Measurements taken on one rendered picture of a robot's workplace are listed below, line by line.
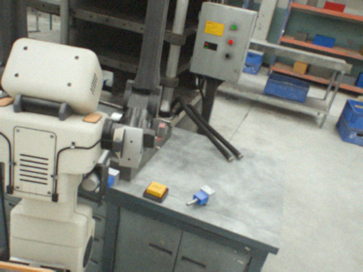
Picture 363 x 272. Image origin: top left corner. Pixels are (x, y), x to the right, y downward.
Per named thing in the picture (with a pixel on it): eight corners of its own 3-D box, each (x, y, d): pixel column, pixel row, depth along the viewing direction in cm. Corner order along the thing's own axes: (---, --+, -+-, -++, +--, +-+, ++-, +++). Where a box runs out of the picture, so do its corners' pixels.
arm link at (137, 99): (125, 111, 89) (144, 114, 89) (133, 81, 93) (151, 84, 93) (127, 126, 97) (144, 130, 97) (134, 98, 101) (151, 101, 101)
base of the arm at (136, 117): (109, 127, 84) (155, 135, 84) (116, 101, 87) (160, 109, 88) (112, 141, 92) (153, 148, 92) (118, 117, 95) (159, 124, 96)
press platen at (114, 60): (175, 109, 194) (180, 81, 185) (0, 58, 221) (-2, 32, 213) (209, 79, 265) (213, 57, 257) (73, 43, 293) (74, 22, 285)
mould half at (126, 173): (129, 182, 133) (133, 154, 127) (75, 162, 139) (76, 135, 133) (171, 136, 176) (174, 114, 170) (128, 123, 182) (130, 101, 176)
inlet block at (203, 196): (190, 213, 122) (193, 202, 120) (181, 206, 125) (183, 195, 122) (212, 202, 131) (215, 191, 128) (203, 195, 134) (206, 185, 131)
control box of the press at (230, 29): (199, 223, 237) (254, 13, 170) (161, 209, 244) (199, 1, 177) (206, 207, 256) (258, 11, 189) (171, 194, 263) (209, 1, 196)
